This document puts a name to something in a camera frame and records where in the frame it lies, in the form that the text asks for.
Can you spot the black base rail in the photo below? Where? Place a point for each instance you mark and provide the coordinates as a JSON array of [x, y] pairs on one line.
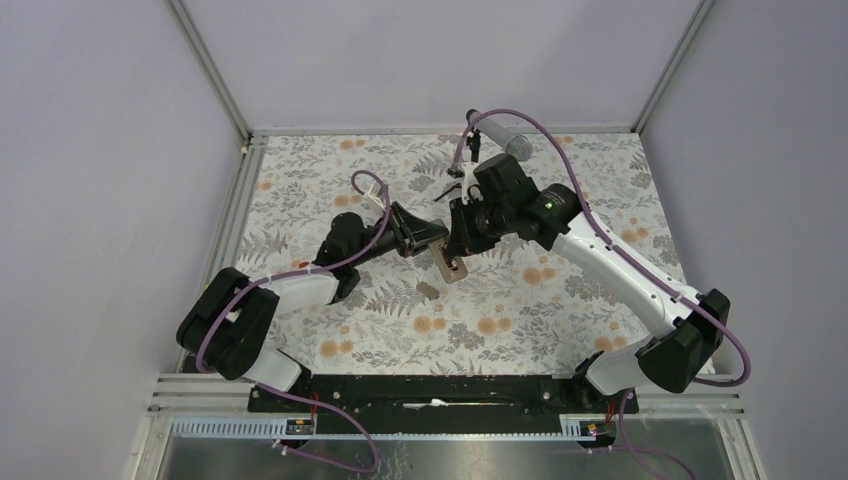
[[440, 405]]

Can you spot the white remote control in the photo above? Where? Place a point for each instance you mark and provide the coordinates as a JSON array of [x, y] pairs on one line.
[[451, 268]]

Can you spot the grey microphone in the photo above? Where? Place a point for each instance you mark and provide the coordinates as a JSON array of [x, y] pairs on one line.
[[514, 144]]

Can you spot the floral table mat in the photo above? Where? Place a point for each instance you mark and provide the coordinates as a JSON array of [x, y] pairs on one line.
[[520, 310]]

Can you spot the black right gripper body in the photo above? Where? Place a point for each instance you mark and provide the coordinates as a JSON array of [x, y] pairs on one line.
[[480, 224]]

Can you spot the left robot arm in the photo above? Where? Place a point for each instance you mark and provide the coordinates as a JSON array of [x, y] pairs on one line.
[[226, 328]]

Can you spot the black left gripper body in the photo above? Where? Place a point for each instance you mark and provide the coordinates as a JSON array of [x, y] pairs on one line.
[[400, 232]]

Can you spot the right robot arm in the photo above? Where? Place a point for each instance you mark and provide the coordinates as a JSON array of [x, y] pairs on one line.
[[498, 199]]

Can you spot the grey battery compartment cover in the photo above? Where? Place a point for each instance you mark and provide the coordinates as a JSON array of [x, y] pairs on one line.
[[428, 291]]

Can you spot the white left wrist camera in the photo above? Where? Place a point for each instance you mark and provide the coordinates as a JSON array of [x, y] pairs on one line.
[[376, 199]]

